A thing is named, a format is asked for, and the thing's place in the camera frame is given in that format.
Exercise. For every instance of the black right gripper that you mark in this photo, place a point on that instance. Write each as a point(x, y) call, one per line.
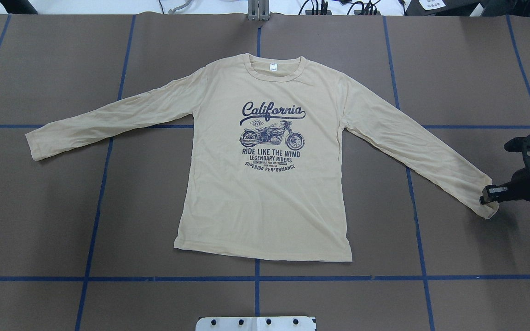
point(521, 182)

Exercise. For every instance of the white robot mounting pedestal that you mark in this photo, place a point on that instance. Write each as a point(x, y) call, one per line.
point(256, 323)

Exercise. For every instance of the beige long-sleeve printed shirt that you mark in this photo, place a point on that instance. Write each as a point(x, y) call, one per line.
point(265, 171)

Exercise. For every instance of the aluminium frame post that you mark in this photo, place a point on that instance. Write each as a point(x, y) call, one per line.
point(258, 10)

